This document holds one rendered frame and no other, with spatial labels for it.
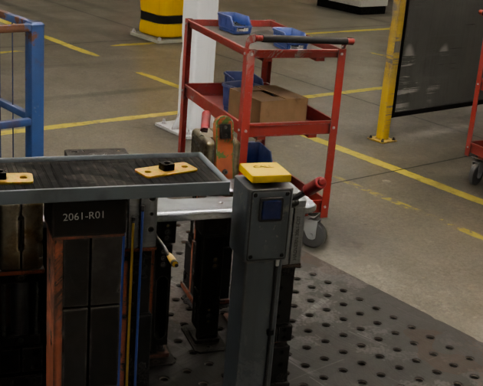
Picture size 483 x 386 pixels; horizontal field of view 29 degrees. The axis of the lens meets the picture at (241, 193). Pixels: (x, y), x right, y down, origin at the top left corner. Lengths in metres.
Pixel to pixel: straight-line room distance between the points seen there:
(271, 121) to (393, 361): 2.18
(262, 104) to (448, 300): 1.10
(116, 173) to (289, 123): 2.61
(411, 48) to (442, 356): 4.32
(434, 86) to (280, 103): 2.60
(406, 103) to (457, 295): 2.46
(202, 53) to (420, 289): 2.42
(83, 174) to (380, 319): 0.90
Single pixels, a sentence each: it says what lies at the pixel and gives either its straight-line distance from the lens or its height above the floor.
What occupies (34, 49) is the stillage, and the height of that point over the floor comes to 0.85.
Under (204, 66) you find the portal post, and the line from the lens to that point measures 5.70.
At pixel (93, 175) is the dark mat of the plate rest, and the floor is 1.16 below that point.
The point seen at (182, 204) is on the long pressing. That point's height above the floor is 1.00.
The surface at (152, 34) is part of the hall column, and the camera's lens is 8.85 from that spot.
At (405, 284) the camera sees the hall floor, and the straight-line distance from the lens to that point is 3.90.
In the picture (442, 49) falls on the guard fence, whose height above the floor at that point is 0.56.
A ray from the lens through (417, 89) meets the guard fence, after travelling 6.18.
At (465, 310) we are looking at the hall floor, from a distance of 3.76.
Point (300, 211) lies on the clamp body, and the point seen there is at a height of 1.04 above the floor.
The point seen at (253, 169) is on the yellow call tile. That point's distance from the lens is 1.32.
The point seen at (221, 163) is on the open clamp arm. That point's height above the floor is 1.02.
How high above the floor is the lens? 1.56
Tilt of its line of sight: 19 degrees down
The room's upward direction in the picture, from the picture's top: 5 degrees clockwise
